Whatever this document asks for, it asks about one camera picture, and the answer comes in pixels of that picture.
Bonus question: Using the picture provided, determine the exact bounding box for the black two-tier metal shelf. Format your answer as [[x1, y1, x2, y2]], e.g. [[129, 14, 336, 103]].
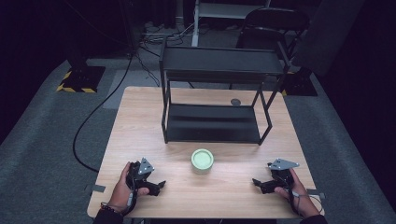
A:
[[159, 36, 290, 147]]

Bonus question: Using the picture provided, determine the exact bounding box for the grey tape piece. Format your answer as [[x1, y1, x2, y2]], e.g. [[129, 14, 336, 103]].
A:
[[305, 188, 327, 201], [84, 184, 106, 194]]

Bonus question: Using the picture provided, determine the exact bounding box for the dark beaded bracelet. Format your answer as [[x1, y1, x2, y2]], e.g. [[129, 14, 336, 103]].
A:
[[99, 202, 124, 217]]

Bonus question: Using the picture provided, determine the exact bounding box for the person's left hand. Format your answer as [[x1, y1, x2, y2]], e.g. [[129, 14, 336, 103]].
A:
[[107, 161, 150, 215]]

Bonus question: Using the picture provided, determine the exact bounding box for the long black floor cable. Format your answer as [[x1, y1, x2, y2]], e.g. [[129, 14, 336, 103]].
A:
[[72, 52, 135, 174]]

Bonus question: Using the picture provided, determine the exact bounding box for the light green round cup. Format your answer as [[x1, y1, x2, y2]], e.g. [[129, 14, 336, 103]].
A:
[[190, 147, 215, 175]]

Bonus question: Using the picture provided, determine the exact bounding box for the hand-held gripper cable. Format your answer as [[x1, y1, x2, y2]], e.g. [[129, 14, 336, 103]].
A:
[[281, 175, 324, 216], [121, 178, 139, 217]]

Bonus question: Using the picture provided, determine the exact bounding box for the person's right hand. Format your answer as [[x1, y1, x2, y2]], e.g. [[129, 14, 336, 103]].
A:
[[274, 168, 322, 219]]

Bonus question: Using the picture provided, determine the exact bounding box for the dark grey panel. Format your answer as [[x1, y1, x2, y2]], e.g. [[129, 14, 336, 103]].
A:
[[291, 0, 366, 77]]

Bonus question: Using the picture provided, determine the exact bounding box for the black yellow-striped base plate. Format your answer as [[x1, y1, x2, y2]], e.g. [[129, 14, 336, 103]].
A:
[[280, 67, 318, 97], [56, 64, 106, 94]]

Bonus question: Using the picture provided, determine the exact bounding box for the right hand-held gripper cable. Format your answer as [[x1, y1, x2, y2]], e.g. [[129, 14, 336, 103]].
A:
[[281, 175, 324, 216]]

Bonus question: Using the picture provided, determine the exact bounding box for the bundle of floor cables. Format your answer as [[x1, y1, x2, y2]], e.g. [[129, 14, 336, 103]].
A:
[[138, 21, 195, 48]]

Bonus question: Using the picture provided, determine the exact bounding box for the left hand-held gripper cable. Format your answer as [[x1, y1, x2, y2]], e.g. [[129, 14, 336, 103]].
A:
[[121, 178, 139, 217]]

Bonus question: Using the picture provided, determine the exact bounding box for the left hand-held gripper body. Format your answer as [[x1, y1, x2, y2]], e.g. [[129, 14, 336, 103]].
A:
[[125, 157, 155, 191]]

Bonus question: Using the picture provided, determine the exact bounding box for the black chair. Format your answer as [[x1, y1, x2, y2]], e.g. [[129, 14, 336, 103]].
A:
[[235, 7, 311, 61]]

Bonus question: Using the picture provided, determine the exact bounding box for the white metal stand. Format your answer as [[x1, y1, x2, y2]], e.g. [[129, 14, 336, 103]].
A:
[[191, 0, 273, 49]]

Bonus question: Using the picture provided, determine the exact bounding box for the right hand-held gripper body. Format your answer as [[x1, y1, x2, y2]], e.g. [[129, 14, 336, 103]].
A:
[[266, 158, 301, 189]]

